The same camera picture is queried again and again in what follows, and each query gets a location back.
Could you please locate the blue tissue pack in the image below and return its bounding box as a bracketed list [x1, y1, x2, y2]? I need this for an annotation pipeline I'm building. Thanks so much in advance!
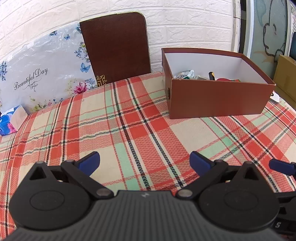
[0, 105, 28, 136]

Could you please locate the plaid bed sheet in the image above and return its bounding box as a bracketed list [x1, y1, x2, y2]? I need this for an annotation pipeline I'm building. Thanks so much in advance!
[1, 73, 295, 239]

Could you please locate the cotton swab pack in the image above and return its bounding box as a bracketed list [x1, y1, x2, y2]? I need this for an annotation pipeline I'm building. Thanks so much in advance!
[194, 75, 209, 80]

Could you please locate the green white snack packet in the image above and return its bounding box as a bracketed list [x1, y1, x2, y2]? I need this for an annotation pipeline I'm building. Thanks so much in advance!
[174, 70, 195, 79]

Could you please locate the brown cardboard storage box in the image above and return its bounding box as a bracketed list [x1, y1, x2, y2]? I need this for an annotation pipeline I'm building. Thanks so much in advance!
[162, 48, 276, 119]

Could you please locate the painted glass door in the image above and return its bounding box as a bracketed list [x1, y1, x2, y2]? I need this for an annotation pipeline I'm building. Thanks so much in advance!
[239, 0, 295, 78]

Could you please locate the dark brown headboard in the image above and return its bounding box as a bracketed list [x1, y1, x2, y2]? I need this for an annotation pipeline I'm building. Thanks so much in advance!
[80, 12, 151, 87]

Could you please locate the cardboard box yellow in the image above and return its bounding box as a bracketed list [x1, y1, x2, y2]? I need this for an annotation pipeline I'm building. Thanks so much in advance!
[273, 55, 296, 101]

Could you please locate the red tape roll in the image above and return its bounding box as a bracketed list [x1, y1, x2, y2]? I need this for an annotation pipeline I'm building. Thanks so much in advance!
[216, 78, 240, 82]

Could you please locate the floral plastic-wrapped pillow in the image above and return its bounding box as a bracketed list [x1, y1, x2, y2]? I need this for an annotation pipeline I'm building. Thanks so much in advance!
[1, 22, 97, 113]

